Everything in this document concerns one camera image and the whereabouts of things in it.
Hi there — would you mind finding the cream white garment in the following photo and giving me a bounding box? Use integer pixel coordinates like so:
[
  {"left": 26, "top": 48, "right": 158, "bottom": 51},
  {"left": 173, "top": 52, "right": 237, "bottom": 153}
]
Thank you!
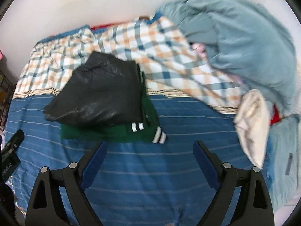
[{"left": 234, "top": 89, "right": 270, "bottom": 169}]

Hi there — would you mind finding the light blue garment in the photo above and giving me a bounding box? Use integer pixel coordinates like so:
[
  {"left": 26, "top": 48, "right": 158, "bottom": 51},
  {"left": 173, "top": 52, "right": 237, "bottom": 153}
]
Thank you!
[{"left": 264, "top": 114, "right": 299, "bottom": 211}]

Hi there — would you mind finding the green varsity jacket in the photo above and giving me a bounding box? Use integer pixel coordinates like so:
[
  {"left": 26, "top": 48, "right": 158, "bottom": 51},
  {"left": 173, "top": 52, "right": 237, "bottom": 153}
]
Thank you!
[{"left": 60, "top": 66, "right": 167, "bottom": 144}]

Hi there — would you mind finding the black leather jacket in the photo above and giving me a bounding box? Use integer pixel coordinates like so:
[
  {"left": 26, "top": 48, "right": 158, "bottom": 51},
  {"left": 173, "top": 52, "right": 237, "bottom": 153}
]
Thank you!
[{"left": 43, "top": 52, "right": 142, "bottom": 125}]

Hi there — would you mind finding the blue striped bed sheet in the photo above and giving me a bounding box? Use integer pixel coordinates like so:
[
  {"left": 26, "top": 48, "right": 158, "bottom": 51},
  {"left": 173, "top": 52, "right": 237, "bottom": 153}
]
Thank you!
[{"left": 6, "top": 94, "right": 252, "bottom": 225}]

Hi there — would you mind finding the grey-blue blanket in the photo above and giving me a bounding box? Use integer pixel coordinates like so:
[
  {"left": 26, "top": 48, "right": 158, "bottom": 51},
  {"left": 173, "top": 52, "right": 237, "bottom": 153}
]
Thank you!
[{"left": 158, "top": 0, "right": 297, "bottom": 112}]

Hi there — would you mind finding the red cloth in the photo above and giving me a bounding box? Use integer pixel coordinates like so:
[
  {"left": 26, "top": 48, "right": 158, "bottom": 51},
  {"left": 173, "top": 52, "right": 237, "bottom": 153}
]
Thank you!
[{"left": 270, "top": 105, "right": 281, "bottom": 125}]

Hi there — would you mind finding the plaid checked quilt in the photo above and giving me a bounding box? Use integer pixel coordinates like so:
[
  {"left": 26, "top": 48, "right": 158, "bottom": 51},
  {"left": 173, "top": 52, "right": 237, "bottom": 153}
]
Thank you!
[{"left": 13, "top": 15, "right": 244, "bottom": 114}]

